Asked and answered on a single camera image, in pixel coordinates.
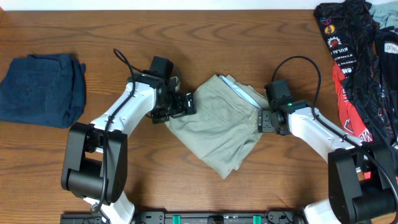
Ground khaki green shorts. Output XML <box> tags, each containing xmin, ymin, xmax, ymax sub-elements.
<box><xmin>165</xmin><ymin>75</ymin><xmax>269</xmax><ymax>179</ymax></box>

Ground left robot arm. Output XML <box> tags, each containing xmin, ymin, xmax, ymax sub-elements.
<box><xmin>60</xmin><ymin>56</ymin><xmax>196</xmax><ymax>223</ymax></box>

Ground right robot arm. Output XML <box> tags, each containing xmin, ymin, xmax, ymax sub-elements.
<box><xmin>258</xmin><ymin>80</ymin><xmax>397</xmax><ymax>223</ymax></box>

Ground red printed t-shirt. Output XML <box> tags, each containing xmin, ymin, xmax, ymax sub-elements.
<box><xmin>331</xmin><ymin>62</ymin><xmax>398</xmax><ymax>181</ymax></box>

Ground black printed garment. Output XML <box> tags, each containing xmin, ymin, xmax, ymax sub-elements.
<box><xmin>313</xmin><ymin>1</ymin><xmax>397</xmax><ymax>162</ymax></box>

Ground folded navy blue shorts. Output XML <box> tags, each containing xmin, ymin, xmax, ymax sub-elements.
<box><xmin>1</xmin><ymin>54</ymin><xmax>86</xmax><ymax>128</ymax></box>

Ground light grey-blue garment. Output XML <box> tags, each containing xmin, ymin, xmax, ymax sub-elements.
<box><xmin>369</xmin><ymin>1</ymin><xmax>397</xmax><ymax>29</ymax></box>

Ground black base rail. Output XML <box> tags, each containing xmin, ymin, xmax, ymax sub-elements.
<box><xmin>60</xmin><ymin>210</ymin><xmax>307</xmax><ymax>224</ymax></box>

